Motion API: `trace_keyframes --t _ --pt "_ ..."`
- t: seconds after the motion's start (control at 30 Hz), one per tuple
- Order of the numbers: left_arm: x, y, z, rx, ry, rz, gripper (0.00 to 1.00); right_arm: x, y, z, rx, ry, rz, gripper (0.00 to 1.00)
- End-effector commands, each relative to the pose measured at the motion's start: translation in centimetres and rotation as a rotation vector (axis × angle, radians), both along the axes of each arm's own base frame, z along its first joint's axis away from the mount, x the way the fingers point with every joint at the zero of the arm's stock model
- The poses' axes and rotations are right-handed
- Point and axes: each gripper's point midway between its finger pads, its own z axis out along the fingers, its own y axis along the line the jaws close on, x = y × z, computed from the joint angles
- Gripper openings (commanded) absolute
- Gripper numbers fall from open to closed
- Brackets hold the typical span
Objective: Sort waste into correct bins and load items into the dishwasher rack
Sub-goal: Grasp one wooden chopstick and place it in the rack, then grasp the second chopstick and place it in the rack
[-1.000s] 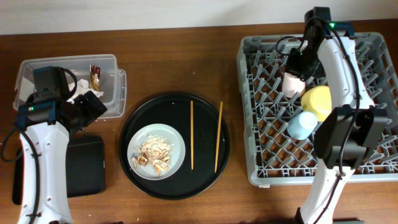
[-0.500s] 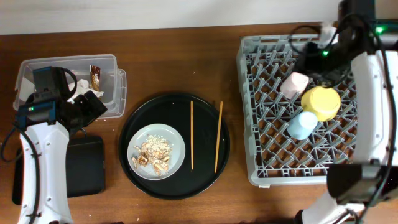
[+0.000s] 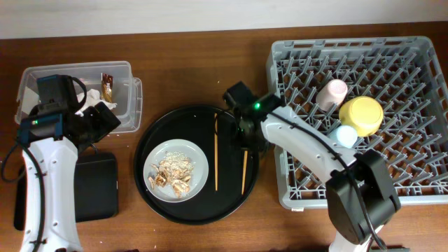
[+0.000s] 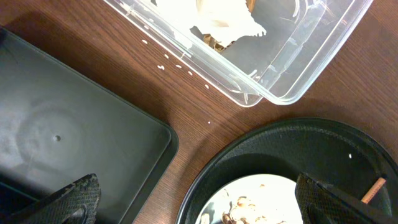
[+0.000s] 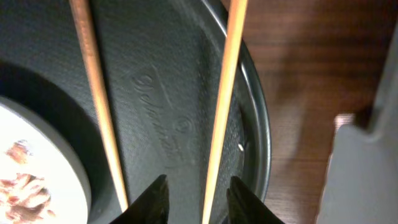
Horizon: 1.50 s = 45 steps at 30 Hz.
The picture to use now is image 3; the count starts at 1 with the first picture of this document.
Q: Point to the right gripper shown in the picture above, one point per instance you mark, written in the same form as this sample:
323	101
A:
258	145

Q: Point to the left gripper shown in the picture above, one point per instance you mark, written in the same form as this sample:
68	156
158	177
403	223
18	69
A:
105	124

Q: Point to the wooden chopstick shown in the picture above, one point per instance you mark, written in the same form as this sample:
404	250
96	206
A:
243	181
215	124

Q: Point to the white napkin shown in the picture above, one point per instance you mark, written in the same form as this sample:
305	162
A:
93	98

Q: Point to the gold snack wrapper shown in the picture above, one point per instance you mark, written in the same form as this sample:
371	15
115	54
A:
106	87

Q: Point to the grey plate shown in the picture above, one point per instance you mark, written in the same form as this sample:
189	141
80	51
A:
199	174

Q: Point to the food scraps pile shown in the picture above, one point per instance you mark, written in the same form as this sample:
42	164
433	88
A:
174	170

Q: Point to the pink cup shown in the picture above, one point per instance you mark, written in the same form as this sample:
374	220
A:
332	93

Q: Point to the blue cup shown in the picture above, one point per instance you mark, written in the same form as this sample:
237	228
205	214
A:
344	135

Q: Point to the yellow bowl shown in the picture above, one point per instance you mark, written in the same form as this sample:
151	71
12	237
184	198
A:
364	114

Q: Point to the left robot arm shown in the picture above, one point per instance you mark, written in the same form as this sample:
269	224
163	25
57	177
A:
51	138

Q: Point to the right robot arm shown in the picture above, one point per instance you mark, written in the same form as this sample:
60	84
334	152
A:
360	194

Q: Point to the clear plastic waste bin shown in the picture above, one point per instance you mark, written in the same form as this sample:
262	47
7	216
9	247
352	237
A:
126	92

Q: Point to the grey dishwasher rack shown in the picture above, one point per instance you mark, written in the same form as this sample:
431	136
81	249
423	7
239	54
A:
403	74

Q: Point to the round black serving tray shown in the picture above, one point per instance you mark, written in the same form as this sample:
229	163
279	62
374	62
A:
196	124

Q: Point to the black rectangular tray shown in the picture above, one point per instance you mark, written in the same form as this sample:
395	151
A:
96	187

